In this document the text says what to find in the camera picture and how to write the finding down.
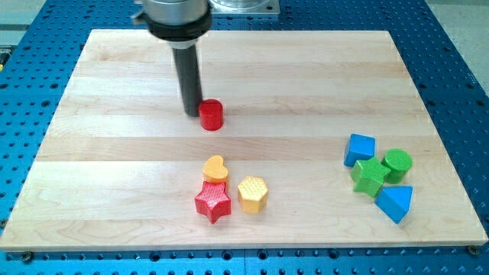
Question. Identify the yellow hexagon block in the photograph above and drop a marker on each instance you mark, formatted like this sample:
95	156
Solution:
252	194

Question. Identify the blue triangle block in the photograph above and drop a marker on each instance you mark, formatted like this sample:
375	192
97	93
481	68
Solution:
395	202

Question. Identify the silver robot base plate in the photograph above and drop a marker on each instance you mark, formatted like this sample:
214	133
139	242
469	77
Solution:
245	7

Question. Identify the orange heart block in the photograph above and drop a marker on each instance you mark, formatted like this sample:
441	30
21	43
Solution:
215	171

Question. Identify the green cylinder block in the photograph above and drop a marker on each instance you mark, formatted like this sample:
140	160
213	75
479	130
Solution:
399	162

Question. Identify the red star block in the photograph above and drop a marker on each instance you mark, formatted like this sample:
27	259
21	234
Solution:
213	201

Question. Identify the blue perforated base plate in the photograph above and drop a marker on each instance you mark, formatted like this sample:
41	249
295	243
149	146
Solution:
39	68

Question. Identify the blue cube block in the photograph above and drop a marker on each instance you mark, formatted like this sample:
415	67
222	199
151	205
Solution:
359	147

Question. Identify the light wooden board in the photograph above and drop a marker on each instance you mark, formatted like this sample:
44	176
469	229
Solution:
121	164

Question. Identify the red cylinder block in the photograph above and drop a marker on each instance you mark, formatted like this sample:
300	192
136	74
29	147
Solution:
211	114

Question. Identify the green star block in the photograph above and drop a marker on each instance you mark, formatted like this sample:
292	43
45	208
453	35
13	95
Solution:
368	176

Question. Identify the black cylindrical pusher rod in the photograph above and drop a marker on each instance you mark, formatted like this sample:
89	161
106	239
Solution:
187	70

